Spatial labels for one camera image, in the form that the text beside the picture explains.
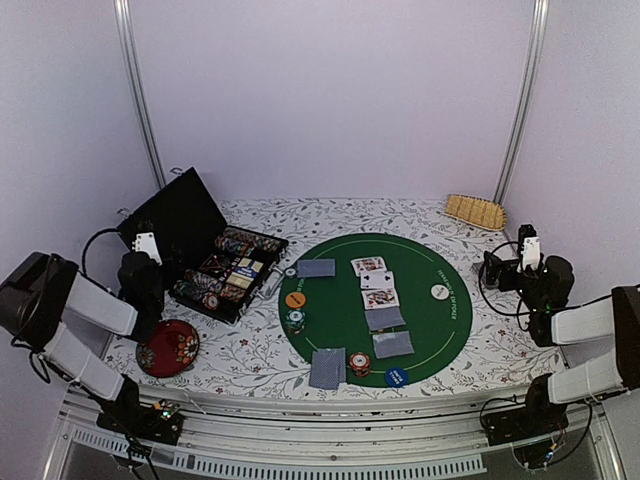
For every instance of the blue small blind button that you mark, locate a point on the blue small blind button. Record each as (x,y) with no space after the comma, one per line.
(396,377)

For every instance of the orange big blind button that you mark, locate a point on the orange big blind button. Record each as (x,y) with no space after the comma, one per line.
(295,300)

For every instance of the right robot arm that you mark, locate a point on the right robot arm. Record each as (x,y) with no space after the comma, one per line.
(614,317)

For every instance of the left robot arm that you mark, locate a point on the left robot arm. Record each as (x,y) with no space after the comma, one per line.
(53,316)

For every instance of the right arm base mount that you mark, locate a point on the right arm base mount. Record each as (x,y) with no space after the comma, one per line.
(507,421)

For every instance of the black poker chip case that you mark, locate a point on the black poker chip case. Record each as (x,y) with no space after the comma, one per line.
(197,244)

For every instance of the king of diamonds card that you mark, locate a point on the king of diamonds card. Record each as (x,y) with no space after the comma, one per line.
(368,264)

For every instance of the metal frame post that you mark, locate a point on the metal frame post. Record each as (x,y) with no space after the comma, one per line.
(131,62)
(526,93)

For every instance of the two of clubs card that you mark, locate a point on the two of clubs card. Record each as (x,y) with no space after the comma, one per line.
(372,280)

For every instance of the green round poker mat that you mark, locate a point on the green round poker mat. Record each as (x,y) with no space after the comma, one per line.
(335,313)

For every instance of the yellow playing card box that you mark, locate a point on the yellow playing card box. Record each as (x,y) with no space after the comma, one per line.
(242,272)

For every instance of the left metal frame post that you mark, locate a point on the left metal frame post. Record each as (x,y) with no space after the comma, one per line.
(131,62)

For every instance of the right metal frame post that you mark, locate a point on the right metal frame post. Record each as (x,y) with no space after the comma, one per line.
(526,93)

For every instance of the green chip stack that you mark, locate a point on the green chip stack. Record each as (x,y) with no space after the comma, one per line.
(295,321)

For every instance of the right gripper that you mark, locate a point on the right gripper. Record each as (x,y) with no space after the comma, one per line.
(493,273)

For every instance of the face-down board card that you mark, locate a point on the face-down board card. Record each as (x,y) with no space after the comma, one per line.
(394,344)
(385,318)

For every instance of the white dealer button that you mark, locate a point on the white dealer button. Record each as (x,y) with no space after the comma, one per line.
(440,292)

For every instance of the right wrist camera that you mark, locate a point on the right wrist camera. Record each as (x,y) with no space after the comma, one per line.
(530,255)

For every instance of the red five chip stack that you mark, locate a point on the red five chip stack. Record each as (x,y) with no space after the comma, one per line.
(210,301)

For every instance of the dealt cards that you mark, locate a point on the dealt cards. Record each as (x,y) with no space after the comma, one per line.
(316,268)

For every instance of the woven bamboo tray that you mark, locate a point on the woven bamboo tray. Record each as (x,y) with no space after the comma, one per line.
(476,211)

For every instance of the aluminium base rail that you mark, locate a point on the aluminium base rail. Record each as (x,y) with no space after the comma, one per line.
(237,437)

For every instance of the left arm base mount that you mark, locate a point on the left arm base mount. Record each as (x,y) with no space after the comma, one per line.
(161,422)

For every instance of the dealt cards front edge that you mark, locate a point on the dealt cards front edge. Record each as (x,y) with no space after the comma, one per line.
(328,368)

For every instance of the red floral plate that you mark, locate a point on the red floral plate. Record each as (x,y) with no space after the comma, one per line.
(171,348)

